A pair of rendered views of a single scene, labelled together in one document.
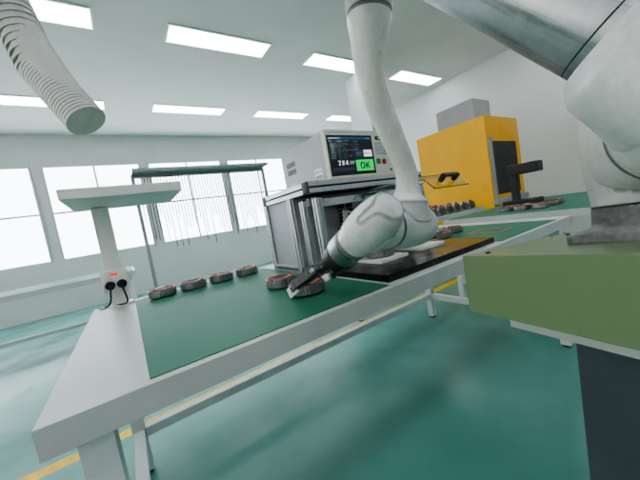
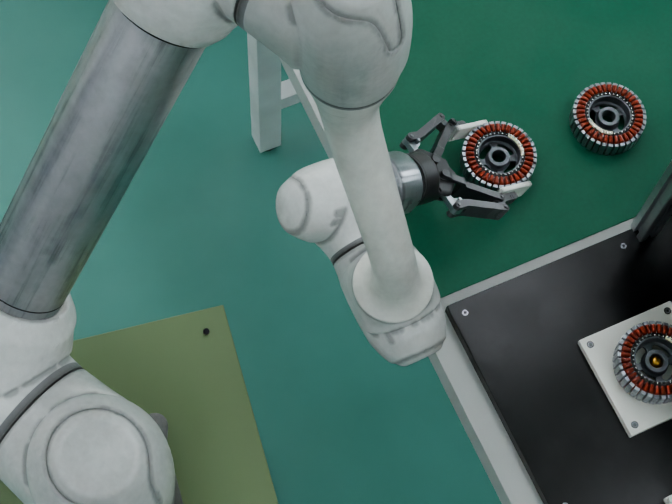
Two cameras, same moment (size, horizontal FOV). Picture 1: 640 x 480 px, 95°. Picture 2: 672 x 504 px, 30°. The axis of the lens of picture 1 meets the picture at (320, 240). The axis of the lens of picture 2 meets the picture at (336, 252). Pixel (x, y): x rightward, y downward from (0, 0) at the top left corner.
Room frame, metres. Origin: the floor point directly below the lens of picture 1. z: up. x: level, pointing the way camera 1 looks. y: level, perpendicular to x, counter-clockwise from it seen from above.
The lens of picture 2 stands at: (0.73, -0.83, 2.42)
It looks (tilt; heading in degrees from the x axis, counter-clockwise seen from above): 67 degrees down; 93
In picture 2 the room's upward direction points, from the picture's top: 6 degrees clockwise
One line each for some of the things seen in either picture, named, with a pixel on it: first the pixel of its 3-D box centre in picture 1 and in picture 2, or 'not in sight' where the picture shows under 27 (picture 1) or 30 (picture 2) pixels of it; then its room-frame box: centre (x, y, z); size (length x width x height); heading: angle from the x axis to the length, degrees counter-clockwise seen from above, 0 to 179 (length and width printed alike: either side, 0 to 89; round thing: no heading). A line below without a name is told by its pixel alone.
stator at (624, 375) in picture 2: (380, 250); (655, 362); (1.15, -0.23, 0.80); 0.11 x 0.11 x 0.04
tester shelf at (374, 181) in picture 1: (342, 189); not in sight; (1.49, -0.15, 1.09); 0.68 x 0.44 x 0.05; 123
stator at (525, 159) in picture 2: (306, 286); (498, 158); (0.91, 0.07, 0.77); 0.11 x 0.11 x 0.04
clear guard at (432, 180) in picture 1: (418, 186); not in sight; (1.32, -0.48, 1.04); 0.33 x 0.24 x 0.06; 33
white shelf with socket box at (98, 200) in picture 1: (136, 248); not in sight; (1.21, 0.75, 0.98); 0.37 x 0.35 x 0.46; 123
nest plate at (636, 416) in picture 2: (381, 257); (650, 367); (1.15, -0.23, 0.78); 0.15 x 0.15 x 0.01; 33
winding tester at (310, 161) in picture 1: (339, 164); not in sight; (1.49, -0.16, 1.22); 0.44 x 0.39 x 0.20; 123
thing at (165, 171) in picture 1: (216, 234); not in sight; (4.34, 1.48, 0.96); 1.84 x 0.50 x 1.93; 123
